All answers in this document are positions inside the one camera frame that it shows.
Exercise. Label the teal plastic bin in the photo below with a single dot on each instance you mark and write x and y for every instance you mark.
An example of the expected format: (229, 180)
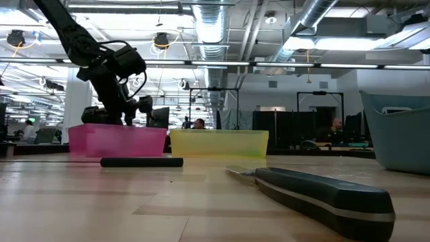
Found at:
(403, 144)

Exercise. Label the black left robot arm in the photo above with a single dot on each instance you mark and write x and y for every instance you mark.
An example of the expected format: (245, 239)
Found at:
(77, 40)

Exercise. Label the pink translucent plastic bin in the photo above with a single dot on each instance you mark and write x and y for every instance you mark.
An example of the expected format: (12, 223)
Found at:
(117, 141)

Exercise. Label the person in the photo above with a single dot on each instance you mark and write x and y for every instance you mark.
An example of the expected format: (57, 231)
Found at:
(200, 123)
(332, 131)
(29, 131)

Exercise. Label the yellow translucent plastic bin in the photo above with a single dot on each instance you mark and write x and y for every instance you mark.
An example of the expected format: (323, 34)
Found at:
(218, 144)

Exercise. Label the long ceiling light strip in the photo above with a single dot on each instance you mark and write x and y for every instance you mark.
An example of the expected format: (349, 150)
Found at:
(218, 63)

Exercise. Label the black partition panel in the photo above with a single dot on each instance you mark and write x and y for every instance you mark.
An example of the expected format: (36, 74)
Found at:
(285, 129)

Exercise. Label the black rig frame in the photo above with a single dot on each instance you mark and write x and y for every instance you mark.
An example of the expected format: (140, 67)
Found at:
(215, 89)
(319, 92)

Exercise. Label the silver ventilation duct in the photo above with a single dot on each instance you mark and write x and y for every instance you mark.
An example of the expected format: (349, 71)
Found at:
(315, 13)
(210, 33)

